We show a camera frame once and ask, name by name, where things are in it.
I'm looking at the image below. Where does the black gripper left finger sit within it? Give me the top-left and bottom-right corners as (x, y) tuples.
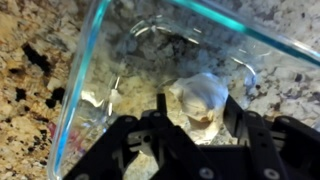
(63, 93), (220, 180)

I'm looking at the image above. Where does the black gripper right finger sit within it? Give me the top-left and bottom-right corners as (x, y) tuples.
(223, 96), (320, 180)

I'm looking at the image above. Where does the garlic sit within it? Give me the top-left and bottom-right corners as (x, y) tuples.
(169, 73), (229, 145)

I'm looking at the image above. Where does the square glass bowl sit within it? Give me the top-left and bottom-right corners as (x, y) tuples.
(47, 0), (319, 180)

